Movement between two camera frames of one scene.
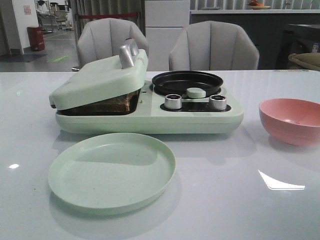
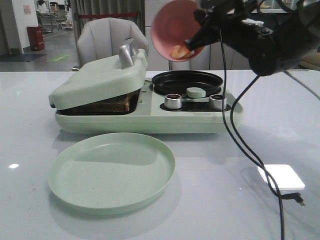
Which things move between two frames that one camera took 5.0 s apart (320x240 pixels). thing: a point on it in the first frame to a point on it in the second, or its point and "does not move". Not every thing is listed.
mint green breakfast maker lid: [125, 73] does not move
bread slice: [119, 105] does not move
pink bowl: [290, 121] to [173, 22]
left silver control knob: [173, 101] does not move
